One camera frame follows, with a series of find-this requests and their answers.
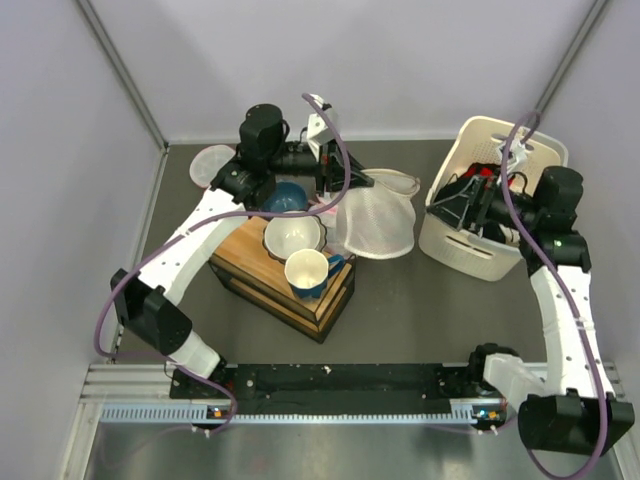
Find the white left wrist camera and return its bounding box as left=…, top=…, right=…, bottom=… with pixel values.
left=306, top=94, right=338, bottom=159

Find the white plastic laundry basket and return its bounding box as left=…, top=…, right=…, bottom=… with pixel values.
left=418, top=116, right=569, bottom=282

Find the pink-trimmed mesh laundry bag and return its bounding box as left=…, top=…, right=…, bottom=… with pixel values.
left=309, top=196, right=347, bottom=255

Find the white mesh laundry bag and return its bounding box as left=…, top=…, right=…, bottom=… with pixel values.
left=335, top=168, right=421, bottom=260

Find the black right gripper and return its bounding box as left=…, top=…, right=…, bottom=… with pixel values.
left=425, top=168, right=541, bottom=232

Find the black clothing in basket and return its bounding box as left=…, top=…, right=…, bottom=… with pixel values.
left=432, top=176, right=479, bottom=206

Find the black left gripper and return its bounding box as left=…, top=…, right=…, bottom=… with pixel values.
left=267, top=137, right=374, bottom=198

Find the white scalloped bowl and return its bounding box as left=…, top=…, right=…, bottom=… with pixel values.
left=263, top=215, right=326, bottom=261

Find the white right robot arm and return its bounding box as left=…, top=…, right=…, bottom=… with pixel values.
left=426, top=166, right=635, bottom=455

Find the grey slotted cable duct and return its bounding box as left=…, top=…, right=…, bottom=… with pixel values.
left=99, top=400, right=507, bottom=426

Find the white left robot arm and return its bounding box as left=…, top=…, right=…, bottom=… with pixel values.
left=103, top=94, right=373, bottom=397

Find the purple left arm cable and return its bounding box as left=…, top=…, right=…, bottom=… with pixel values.
left=93, top=92, right=354, bottom=434

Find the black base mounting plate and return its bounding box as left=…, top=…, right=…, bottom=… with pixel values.
left=168, top=362, right=506, bottom=416

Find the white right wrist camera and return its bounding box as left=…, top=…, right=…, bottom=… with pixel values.
left=506, top=138, right=529, bottom=174

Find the red clothing in basket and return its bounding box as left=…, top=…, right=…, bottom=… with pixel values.
left=462, top=162, right=499, bottom=178

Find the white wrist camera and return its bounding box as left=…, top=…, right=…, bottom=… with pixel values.
left=506, top=138, right=529, bottom=174
left=306, top=94, right=338, bottom=159

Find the blue bowl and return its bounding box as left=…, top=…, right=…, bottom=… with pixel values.
left=261, top=181, right=308, bottom=213

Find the wooden tiered stand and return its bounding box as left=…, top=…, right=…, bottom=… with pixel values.
left=209, top=217, right=356, bottom=343

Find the blue and white cup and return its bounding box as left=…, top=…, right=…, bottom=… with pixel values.
left=284, top=249, right=346, bottom=300

